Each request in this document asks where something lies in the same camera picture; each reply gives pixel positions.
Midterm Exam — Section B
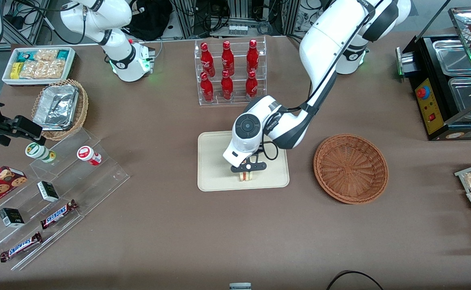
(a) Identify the green sunflower yogurt cup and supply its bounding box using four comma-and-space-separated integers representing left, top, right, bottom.
25, 142, 56, 163

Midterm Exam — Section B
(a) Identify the red lid yogurt cup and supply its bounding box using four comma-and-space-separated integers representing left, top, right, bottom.
77, 146, 102, 166

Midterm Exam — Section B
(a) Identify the black fabric bag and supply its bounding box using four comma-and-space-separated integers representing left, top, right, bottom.
126, 0, 174, 41

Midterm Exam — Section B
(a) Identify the black food warmer cabinet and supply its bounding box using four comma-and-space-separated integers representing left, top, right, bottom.
396, 6, 471, 141

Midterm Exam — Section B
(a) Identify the black cable on table edge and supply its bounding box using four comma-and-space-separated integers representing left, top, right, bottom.
326, 270, 385, 290

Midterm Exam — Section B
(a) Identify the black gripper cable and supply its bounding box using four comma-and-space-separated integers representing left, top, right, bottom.
259, 136, 280, 161

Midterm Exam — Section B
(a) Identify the stainless steel pan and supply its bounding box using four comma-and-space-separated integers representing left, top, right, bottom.
448, 76, 471, 122
432, 39, 471, 77

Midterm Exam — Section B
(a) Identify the red cola bottle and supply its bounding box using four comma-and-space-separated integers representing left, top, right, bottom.
200, 72, 214, 102
221, 70, 234, 100
200, 42, 215, 77
246, 70, 258, 98
222, 41, 235, 76
247, 39, 259, 74

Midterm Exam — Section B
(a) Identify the small black carton box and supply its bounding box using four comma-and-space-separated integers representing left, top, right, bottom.
37, 181, 60, 202
0, 208, 25, 228

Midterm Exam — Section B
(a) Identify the aluminium profile frame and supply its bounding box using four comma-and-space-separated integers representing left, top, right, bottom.
226, 0, 291, 36

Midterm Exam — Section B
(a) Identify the brown round wicker basket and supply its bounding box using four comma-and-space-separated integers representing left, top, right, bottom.
313, 134, 389, 204

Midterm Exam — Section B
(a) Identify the aluminium foil container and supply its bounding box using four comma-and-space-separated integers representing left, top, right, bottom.
33, 84, 79, 131

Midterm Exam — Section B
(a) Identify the clear acrylic stepped display stand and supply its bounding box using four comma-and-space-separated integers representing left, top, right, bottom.
0, 128, 130, 271

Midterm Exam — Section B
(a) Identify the clear acrylic bottle rack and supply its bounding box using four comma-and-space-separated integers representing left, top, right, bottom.
194, 36, 267, 106

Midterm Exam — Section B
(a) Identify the light wicker basket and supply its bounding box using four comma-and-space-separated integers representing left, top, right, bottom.
31, 79, 89, 141

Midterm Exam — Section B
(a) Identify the white rectangular snack bin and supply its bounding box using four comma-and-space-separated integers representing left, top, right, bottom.
2, 47, 77, 87

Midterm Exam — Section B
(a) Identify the Snickers chocolate bar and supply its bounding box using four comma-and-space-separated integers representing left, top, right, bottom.
40, 200, 79, 230
0, 232, 43, 263

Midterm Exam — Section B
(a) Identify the clear bag of crackers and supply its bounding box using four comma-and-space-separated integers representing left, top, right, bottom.
19, 60, 67, 80
34, 49, 59, 62

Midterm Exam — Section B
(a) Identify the cream rectangular tray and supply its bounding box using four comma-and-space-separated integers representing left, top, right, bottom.
197, 131, 290, 192

